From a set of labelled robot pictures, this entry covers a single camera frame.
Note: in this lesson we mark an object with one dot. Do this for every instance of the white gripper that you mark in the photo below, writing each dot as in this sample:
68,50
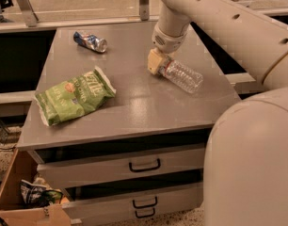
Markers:
167,42

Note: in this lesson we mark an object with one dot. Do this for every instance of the clear plastic water bottle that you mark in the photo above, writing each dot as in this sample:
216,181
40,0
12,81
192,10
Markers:
181,75

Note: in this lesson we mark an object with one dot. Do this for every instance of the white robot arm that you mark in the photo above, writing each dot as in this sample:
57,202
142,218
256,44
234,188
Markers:
245,178

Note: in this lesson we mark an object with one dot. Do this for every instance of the crushed blue soda can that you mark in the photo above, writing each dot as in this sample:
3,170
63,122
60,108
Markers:
90,41

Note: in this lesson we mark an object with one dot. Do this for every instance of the green chip bag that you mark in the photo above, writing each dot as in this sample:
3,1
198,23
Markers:
74,98

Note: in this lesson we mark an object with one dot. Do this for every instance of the grey drawer cabinet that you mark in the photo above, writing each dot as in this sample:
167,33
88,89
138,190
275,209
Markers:
147,112

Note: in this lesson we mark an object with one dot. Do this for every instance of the upper grey drawer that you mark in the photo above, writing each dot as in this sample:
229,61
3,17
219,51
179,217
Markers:
116,167

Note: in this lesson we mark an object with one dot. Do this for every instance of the grey drawer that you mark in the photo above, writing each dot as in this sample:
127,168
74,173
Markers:
116,167
138,205

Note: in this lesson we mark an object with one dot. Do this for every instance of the lower grey drawer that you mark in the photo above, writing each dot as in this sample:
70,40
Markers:
138,205

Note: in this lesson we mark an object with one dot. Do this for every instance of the crumpled dark bag in box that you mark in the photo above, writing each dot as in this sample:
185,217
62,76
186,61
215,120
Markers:
37,195

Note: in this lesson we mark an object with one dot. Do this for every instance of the cardboard box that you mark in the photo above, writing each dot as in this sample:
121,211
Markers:
12,208

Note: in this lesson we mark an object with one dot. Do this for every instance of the metal railing frame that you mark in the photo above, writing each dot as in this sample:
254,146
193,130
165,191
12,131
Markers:
53,13

